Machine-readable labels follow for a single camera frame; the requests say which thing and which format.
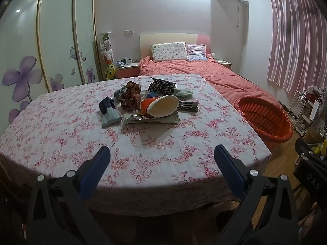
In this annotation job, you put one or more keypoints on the pink nightstand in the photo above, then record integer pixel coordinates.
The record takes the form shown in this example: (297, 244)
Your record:
(126, 72)
(224, 62)

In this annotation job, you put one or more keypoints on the stack of plush toys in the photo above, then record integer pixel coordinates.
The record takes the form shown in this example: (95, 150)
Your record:
(106, 48)

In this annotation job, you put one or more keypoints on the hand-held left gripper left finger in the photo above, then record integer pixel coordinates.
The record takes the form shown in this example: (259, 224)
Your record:
(94, 169)

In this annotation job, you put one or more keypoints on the grey-green sock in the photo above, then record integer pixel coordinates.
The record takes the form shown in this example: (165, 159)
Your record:
(184, 93)

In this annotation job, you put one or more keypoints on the white floral pillow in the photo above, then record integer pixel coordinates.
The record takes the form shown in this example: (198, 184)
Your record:
(168, 51)

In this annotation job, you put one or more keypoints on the cream and pink headboard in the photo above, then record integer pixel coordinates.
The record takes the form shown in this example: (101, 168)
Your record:
(166, 37)

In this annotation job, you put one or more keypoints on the brown cardboard box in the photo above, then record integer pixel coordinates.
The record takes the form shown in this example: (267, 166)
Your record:
(314, 136)

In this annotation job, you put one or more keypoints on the blue tissue packet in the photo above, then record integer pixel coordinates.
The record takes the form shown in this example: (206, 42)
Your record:
(109, 114)

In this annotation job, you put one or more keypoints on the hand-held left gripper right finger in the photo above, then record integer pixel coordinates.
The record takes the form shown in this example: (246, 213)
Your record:
(230, 169)

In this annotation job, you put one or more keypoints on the pink floral tablecloth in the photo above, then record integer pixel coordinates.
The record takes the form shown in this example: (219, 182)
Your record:
(76, 137)

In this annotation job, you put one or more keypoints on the wardrobe with purple flowers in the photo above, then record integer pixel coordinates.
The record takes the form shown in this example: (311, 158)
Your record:
(58, 30)

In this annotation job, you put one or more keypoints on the yellow plush toy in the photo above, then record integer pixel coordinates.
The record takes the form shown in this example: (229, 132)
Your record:
(110, 71)

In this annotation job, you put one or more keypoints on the pink striped pillow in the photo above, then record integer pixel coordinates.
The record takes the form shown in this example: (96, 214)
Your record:
(196, 51)

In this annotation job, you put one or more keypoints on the orange plastic basket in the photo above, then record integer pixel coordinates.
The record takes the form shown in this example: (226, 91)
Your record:
(263, 122)

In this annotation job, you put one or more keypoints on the pink striped curtain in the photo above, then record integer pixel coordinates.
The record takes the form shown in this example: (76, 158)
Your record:
(293, 43)

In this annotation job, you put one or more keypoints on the grey sock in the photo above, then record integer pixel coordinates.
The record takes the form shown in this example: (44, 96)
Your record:
(118, 94)

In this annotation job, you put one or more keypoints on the black striped sock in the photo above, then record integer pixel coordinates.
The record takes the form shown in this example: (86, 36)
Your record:
(188, 105)

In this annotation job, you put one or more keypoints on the bed with red duvet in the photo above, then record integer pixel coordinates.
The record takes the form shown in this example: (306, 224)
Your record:
(204, 74)

